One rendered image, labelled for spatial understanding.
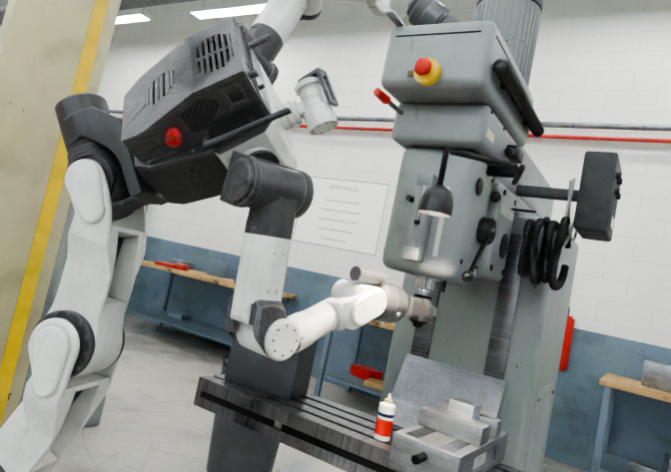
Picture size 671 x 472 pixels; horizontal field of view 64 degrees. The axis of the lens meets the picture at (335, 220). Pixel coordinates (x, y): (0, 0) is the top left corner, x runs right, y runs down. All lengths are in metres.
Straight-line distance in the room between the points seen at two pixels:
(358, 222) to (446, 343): 4.67
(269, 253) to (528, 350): 0.95
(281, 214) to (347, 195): 5.51
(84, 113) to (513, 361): 1.32
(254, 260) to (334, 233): 5.51
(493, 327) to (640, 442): 3.94
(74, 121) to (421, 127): 0.79
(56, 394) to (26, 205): 1.39
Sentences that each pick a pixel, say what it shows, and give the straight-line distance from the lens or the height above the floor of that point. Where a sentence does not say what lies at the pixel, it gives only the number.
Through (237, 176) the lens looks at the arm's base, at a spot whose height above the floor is 1.41.
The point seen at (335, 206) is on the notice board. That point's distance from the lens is 6.54.
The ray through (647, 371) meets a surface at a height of 0.99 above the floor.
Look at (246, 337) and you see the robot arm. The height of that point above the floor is 1.12.
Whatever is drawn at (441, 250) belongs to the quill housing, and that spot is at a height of 1.38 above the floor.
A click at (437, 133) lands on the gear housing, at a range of 1.33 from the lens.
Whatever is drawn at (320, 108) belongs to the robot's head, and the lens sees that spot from 1.16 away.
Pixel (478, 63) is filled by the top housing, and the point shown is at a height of 1.78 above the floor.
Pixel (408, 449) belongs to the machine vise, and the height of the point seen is 0.95.
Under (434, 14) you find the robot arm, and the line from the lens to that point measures 1.51.
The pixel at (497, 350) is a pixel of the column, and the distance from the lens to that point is 1.71.
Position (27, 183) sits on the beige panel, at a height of 1.37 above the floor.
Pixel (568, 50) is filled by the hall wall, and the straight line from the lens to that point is 6.21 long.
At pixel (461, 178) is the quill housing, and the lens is 1.31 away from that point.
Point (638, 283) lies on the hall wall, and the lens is 5.52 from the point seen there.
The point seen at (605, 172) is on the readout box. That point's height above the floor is 1.67.
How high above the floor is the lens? 1.28
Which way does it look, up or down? 5 degrees up
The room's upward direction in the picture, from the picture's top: 12 degrees clockwise
